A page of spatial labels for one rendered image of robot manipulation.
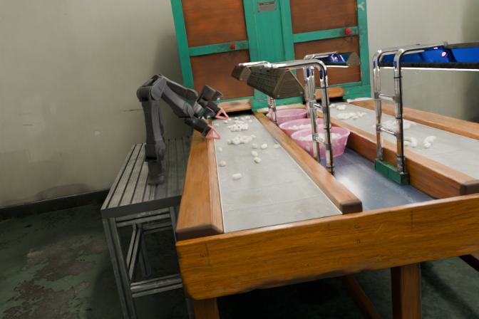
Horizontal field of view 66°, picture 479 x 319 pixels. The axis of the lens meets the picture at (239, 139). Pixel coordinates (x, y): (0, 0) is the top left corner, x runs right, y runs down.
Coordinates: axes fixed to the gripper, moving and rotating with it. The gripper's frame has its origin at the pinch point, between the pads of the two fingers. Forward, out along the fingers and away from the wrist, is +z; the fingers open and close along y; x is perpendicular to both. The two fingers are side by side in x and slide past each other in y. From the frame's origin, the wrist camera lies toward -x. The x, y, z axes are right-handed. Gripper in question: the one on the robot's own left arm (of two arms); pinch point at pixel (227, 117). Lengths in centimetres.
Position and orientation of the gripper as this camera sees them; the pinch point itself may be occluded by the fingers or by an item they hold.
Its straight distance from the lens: 223.1
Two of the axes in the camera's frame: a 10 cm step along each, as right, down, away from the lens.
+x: -5.5, 8.3, 1.3
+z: 8.3, 5.2, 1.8
